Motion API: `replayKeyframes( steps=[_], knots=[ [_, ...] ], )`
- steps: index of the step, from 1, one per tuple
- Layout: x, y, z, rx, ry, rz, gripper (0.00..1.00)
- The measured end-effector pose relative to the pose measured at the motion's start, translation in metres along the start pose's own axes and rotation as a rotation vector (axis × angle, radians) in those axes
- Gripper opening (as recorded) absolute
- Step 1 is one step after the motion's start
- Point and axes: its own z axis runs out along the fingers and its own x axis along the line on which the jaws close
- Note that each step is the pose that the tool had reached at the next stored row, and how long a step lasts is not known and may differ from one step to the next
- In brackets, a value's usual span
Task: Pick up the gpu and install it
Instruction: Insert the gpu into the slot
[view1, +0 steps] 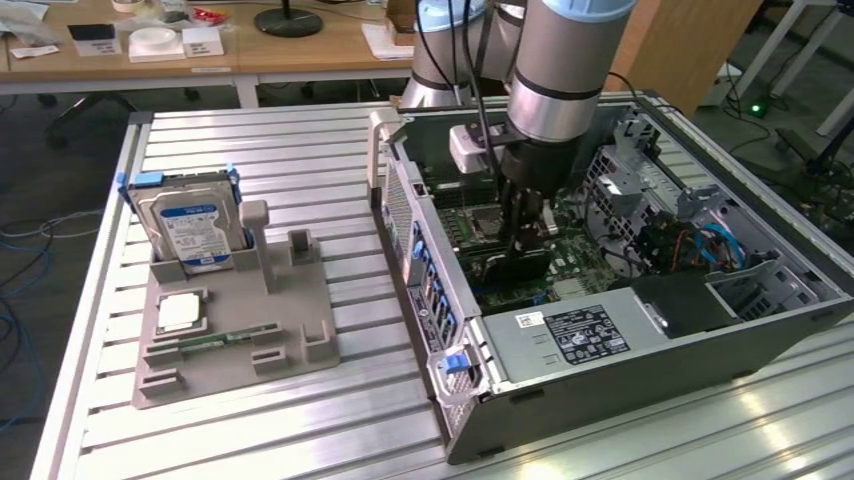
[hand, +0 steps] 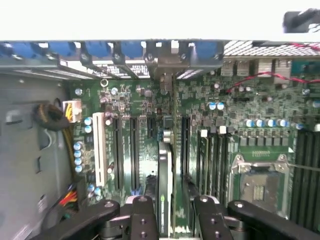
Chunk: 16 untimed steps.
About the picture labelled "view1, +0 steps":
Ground green motherboard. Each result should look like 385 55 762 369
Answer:
426 169 642 314

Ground stack of white papers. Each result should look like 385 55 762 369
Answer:
361 22 419 62

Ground grey plastic parts rack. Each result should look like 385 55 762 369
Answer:
131 199 342 410

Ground CPU socket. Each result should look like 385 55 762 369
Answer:
466 204 509 242

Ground perforated metal disk bay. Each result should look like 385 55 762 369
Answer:
578 107 744 264

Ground plain white box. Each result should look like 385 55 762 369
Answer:
181 26 226 59

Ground white box with tape roll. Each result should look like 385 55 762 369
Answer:
127 27 189 64

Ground black office chair base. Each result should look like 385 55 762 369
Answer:
38 92 139 149

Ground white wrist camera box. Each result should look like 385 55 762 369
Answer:
449 124 500 176

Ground blue SATA wire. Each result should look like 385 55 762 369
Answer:
693 223 750 272

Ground white box with black top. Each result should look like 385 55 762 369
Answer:
66 23 123 58

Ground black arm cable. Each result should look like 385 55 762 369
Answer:
457 0 504 169

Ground clear plastic bag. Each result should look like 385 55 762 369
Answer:
0 0 54 47

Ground hard disk with blue carrier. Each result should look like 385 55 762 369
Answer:
117 168 246 275

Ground wooden cabinet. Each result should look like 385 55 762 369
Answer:
604 0 766 117

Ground green RAM stick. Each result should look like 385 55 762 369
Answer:
174 327 259 354

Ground silver CPU chip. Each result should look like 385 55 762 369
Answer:
154 293 214 336

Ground blue floor cable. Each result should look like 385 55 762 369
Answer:
0 234 59 432

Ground black round lamp base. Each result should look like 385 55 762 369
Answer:
253 5 326 39

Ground open dark PC case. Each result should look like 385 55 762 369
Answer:
369 88 854 466

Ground brown cardboard box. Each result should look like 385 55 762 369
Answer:
386 0 422 34

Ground black motherboard wire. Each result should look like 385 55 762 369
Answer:
585 197 646 281

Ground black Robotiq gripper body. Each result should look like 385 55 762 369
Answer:
497 139 572 199

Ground white table frame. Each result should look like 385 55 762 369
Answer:
730 0 854 137

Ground wooden desk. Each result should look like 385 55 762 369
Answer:
0 0 429 97

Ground white floor cable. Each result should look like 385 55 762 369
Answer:
0 208 106 240

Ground grey power supply unit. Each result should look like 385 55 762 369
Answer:
480 287 669 386

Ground red and orange wires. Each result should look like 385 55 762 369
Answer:
669 227 693 269

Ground graphics card with metal bracket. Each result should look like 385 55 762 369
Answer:
477 247 556 291

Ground installed black RAM stick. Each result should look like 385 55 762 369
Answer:
459 241 510 263

